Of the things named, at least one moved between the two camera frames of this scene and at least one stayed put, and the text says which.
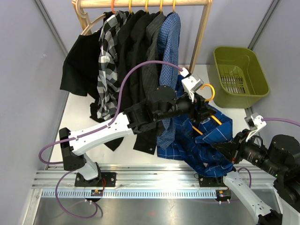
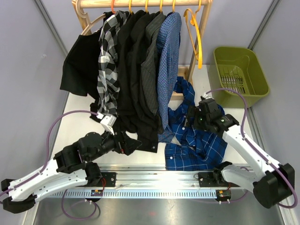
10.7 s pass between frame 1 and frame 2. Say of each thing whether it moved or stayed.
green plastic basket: stayed
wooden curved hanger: stayed
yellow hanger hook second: stayed
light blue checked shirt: stayed
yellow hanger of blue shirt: moved
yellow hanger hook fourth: stayed
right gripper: moved
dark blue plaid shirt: moved
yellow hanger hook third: stayed
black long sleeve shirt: stayed
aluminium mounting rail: stayed
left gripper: moved
